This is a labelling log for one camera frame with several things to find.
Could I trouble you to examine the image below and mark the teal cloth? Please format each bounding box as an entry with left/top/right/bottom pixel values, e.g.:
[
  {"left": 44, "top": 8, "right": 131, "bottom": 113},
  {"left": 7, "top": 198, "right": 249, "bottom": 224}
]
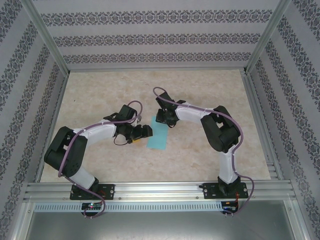
[{"left": 146, "top": 115, "right": 169, "bottom": 151}]

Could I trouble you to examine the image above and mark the left circuit board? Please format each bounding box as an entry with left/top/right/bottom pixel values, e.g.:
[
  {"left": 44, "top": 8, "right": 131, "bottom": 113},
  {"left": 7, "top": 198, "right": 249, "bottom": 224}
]
[{"left": 81, "top": 202, "right": 102, "bottom": 211}]

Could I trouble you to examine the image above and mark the thin black left cable loop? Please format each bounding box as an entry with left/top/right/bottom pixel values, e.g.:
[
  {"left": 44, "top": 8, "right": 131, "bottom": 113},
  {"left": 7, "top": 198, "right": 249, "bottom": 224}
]
[{"left": 113, "top": 134, "right": 132, "bottom": 146}]

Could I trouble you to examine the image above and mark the aluminium frame crossbar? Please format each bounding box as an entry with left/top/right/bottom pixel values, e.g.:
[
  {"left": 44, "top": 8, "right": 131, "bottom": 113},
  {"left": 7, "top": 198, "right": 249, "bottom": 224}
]
[{"left": 67, "top": 66, "right": 248, "bottom": 73}]

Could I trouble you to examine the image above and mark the aluminium mounting rail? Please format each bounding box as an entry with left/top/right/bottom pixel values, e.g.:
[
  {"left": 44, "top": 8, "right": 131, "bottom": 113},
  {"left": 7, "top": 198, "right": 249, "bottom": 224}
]
[{"left": 23, "top": 181, "right": 296, "bottom": 202}]

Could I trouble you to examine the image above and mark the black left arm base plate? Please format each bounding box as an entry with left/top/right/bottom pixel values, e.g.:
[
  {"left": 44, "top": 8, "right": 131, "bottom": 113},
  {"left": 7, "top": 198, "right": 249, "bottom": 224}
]
[{"left": 69, "top": 184, "right": 116, "bottom": 201}]

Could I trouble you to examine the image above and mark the slotted white cable duct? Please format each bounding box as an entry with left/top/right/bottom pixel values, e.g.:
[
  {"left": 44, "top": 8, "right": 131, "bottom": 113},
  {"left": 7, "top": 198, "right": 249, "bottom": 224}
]
[{"left": 33, "top": 201, "right": 223, "bottom": 212}]

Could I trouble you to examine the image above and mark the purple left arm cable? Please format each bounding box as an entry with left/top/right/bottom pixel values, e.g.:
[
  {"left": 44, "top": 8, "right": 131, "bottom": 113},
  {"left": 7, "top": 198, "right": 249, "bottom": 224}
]
[{"left": 57, "top": 100, "right": 144, "bottom": 220}]

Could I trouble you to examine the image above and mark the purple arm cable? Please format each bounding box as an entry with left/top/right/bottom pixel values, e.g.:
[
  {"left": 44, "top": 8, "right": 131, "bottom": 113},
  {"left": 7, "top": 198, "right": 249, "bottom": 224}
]
[
  {"left": 57, "top": 100, "right": 144, "bottom": 220},
  {"left": 152, "top": 86, "right": 256, "bottom": 219}
]

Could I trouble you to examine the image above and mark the aluminium side rail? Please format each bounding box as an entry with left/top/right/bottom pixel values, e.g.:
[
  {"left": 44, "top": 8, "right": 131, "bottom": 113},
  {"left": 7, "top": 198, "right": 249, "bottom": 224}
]
[
  {"left": 34, "top": 71, "right": 71, "bottom": 183},
  {"left": 242, "top": 71, "right": 285, "bottom": 181}
]

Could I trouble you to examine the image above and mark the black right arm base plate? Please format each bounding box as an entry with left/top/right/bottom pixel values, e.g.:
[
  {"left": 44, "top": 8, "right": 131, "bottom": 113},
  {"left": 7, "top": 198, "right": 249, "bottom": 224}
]
[{"left": 202, "top": 182, "right": 249, "bottom": 200}]

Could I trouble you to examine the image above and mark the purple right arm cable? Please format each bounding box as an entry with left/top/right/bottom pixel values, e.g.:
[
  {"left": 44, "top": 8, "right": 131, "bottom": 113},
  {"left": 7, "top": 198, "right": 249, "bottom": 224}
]
[{"left": 152, "top": 86, "right": 256, "bottom": 219}]

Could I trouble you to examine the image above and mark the aluminium frame post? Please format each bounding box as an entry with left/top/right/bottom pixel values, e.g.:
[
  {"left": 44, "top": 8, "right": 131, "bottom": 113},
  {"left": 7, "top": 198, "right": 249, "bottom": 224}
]
[
  {"left": 244, "top": 0, "right": 293, "bottom": 75},
  {"left": 22, "top": 0, "right": 71, "bottom": 75}
]

